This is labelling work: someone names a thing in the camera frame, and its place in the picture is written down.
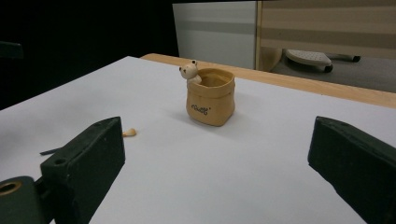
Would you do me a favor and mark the white cabinet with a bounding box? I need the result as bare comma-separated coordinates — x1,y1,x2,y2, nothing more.
172,1,258,70

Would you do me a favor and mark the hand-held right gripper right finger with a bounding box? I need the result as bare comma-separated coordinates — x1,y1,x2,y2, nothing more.
307,116,396,224

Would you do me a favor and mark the office chair base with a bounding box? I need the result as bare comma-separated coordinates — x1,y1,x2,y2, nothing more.
284,49,362,74

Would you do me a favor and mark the tan ceramic bear pot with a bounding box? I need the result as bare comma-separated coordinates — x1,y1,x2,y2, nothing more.
178,59,236,128

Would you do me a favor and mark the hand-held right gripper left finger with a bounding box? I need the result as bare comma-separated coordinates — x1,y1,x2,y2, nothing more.
40,116,126,224

